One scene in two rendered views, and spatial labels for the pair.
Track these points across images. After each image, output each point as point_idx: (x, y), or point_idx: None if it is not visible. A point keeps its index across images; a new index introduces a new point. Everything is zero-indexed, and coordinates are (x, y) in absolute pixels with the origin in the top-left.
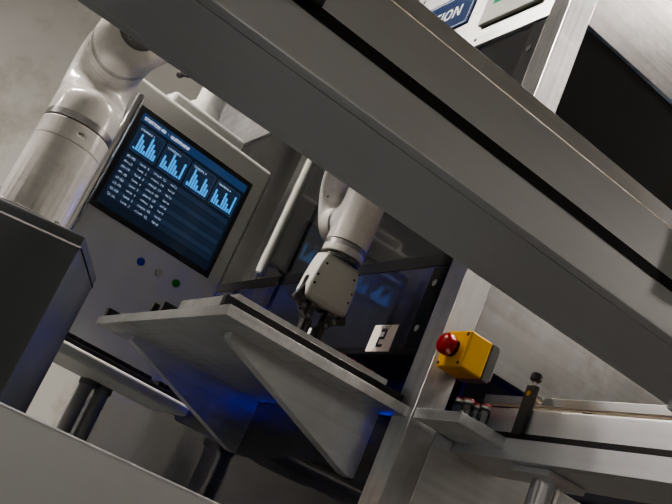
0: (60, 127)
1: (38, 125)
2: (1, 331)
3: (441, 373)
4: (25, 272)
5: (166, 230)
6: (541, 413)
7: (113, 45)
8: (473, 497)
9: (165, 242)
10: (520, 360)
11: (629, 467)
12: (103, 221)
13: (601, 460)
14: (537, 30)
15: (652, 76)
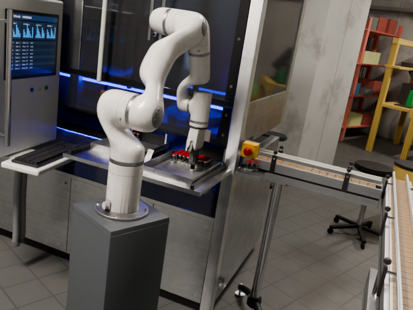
0: (133, 173)
1: (118, 172)
2: (155, 264)
3: (238, 154)
4: (155, 242)
5: (35, 67)
6: (279, 165)
7: (149, 130)
8: (243, 178)
9: (37, 72)
10: (251, 128)
11: (319, 190)
12: (11, 83)
13: (308, 186)
14: None
15: None
